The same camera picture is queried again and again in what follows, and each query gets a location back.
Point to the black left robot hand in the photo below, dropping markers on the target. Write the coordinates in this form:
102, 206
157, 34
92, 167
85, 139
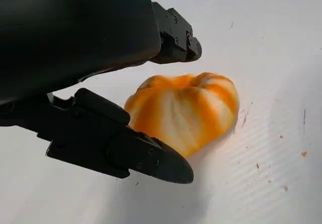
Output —
63, 32

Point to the orange and white bread roll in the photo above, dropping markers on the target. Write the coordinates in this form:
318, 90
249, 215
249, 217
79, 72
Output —
186, 113

